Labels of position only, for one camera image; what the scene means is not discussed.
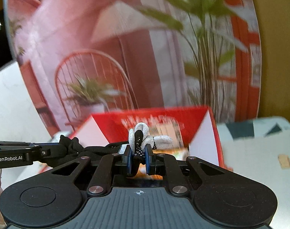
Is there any red cardboard box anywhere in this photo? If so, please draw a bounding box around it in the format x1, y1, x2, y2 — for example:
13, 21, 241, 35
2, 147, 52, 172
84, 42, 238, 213
38, 106, 233, 180

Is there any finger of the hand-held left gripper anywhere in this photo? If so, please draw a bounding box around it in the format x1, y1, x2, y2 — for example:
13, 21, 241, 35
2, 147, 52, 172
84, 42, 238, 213
28, 143, 67, 166

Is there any white marble board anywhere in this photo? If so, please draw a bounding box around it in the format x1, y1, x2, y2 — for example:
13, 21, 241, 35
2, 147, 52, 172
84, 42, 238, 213
0, 61, 61, 144

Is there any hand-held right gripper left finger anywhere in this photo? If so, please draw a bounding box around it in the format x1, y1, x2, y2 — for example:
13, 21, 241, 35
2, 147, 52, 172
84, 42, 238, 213
50, 144, 134, 196

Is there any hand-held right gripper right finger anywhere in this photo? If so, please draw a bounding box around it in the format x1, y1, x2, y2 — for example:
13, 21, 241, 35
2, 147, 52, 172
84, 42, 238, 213
144, 144, 232, 196

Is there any grey sock with dotted black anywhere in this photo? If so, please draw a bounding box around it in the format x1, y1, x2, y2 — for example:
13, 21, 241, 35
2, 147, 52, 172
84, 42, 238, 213
128, 122, 175, 166

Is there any printed room scene backdrop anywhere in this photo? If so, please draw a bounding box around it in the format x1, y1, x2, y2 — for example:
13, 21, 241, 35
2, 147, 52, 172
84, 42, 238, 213
3, 0, 263, 134

